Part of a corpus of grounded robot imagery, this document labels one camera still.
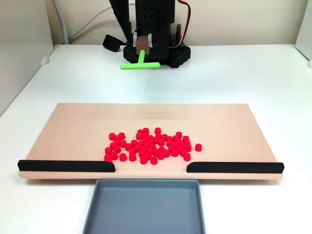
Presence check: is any grey plastic tray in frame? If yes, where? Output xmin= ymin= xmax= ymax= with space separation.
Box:
xmin=82 ymin=179 xmax=206 ymax=234

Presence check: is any black clamp knob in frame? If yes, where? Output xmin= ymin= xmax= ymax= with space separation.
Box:
xmin=102 ymin=34 xmax=122 ymax=53

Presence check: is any beige wooden board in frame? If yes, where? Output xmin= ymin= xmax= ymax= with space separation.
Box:
xmin=18 ymin=102 xmax=285 ymax=181

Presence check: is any grey cable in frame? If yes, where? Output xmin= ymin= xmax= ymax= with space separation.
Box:
xmin=52 ymin=0 xmax=70 ymax=45

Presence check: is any black foam rail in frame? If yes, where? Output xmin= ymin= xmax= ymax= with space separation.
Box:
xmin=17 ymin=159 xmax=116 ymax=173
xmin=186 ymin=161 xmax=285 ymax=174

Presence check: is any green T-shaped pusher tool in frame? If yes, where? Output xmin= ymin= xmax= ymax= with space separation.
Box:
xmin=119 ymin=36 xmax=161 ymax=71

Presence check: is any red white servo cable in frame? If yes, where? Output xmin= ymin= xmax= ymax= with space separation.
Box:
xmin=176 ymin=0 xmax=192 ymax=48

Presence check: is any white USB cable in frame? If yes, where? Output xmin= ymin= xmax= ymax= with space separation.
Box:
xmin=69 ymin=0 xmax=137 ymax=41

